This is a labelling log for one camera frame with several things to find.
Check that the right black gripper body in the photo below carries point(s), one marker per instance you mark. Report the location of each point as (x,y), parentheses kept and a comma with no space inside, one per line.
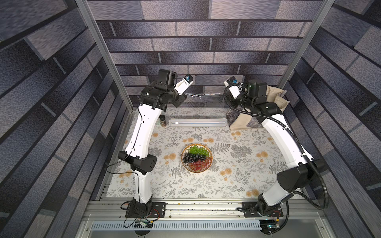
(238,99)

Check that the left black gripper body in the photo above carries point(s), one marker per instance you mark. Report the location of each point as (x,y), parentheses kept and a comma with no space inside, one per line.
(174,97)

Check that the grey plastic wrap dispenser box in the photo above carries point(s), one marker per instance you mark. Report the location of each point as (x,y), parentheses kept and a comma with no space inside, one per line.
(198,123)

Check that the clear plastic wrap sheet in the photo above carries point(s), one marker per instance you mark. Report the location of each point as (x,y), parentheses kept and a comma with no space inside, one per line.
(205,106)

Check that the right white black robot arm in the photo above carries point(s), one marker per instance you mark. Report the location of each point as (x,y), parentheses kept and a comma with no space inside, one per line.
(302,167)

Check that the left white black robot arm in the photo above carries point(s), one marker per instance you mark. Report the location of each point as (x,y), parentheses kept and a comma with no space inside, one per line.
(136,153)

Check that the woven plate of grapes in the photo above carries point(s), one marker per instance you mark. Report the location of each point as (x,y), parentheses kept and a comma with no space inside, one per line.
(196,158)

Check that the beige canvas tote bag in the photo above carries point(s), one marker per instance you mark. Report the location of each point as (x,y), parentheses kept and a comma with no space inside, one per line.
(238,119)

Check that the small dark spice jar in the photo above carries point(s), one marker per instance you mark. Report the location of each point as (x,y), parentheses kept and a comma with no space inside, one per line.
(163,121)

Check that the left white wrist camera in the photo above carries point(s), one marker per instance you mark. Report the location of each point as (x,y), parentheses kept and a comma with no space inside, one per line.
(184,84)

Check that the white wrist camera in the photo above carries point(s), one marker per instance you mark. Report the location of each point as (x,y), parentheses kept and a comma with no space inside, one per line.
(236,89)
(184,84)

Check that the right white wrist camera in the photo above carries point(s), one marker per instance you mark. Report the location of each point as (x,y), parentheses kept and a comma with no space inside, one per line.
(236,89)

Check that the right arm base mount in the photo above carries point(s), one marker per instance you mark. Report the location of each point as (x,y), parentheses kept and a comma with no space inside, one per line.
(252,210)

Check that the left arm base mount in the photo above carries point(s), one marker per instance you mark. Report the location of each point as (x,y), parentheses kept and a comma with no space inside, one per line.
(155,210)

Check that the aluminium front rail frame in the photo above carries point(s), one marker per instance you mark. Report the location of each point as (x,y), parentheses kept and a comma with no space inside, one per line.
(201,218)

